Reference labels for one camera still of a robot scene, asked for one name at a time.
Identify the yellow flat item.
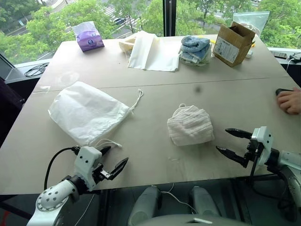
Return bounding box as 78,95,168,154
197,35,217,44

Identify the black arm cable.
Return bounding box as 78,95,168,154
249,142,298,222
44,146,81,190

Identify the blue and white towel stack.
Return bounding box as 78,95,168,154
179,35,212,65

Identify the person's bare hand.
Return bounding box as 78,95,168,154
277,87,301,115

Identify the black computer mouse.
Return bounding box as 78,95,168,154
275,88,295,97

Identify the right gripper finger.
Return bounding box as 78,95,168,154
225,128,253,140
215,145,247,166

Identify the clear plastic zip bag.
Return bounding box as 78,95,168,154
232,11,271,36

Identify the purple tissue pack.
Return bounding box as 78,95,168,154
72,21,105,53

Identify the black handheld device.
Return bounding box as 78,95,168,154
268,50,288,59

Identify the black coiled cable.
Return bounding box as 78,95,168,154
24,63,49,78

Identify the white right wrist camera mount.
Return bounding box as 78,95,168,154
250,126,274,166

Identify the dark window frame post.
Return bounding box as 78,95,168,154
163,0,177,37

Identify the thin white cable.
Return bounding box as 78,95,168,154
154,183,196,213

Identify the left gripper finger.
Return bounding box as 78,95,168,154
100,145,112,157
110,157,129,181

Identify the flat white bag stack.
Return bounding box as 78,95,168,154
127,30,181,72

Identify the dark device with white cable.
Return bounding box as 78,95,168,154
285,52,301,71

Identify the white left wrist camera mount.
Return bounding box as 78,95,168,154
74,146,103,192

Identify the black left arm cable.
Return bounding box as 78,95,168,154
44,146,81,190

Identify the dark cloth garment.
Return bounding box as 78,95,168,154
0,77,25,147

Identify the white drawstring bag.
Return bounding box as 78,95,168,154
48,81,144,148

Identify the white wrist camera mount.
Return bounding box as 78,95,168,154
250,126,274,166
74,146,103,192

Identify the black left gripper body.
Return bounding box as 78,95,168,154
92,164,113,186

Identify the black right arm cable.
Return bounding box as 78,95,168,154
249,142,298,222

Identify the open cardboard box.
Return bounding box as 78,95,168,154
212,21,256,68

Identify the grey robot torso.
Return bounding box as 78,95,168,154
140,213,250,226

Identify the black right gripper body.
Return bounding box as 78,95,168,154
243,138,262,169

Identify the grey rounded robot leg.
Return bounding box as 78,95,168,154
127,185,162,226
189,186,222,218

